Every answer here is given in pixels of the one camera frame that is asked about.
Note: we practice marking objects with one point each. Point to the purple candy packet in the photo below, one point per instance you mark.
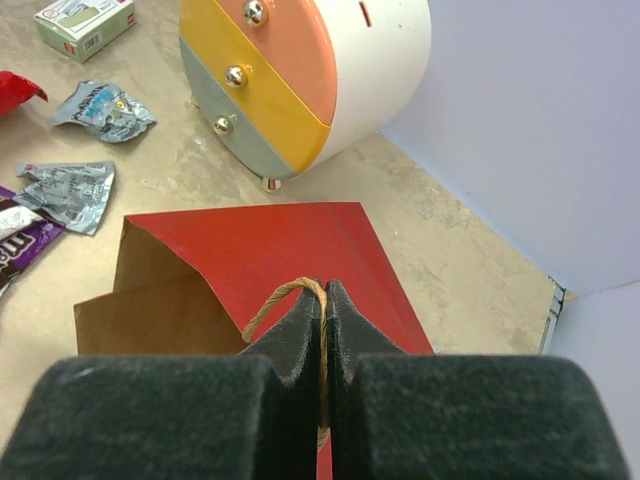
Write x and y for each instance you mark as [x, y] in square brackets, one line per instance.
[22, 249]

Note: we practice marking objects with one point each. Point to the round white mini drawer chest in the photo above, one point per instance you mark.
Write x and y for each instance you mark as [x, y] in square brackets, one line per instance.
[286, 85]

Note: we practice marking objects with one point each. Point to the red brown paper bag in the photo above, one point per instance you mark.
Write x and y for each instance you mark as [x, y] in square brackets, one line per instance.
[212, 282]

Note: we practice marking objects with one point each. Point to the aluminium side rail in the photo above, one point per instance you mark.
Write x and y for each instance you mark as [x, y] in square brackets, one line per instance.
[553, 314]

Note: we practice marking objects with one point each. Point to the silver foil snack packet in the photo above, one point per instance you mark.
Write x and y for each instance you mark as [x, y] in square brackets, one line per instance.
[75, 195]

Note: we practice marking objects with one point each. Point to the dark brown candy packet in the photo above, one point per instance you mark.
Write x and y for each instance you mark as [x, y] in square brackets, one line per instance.
[15, 218]

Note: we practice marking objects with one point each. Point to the small white green box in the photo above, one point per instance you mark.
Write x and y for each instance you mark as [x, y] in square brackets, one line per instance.
[81, 28]

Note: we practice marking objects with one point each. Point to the red candy snack bag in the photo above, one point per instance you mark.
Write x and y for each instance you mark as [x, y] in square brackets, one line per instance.
[16, 90]

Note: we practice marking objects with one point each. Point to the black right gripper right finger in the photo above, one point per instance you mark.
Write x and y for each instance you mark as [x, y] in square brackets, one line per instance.
[397, 415]

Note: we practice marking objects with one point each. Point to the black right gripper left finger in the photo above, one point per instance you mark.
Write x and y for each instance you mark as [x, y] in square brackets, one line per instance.
[253, 415]

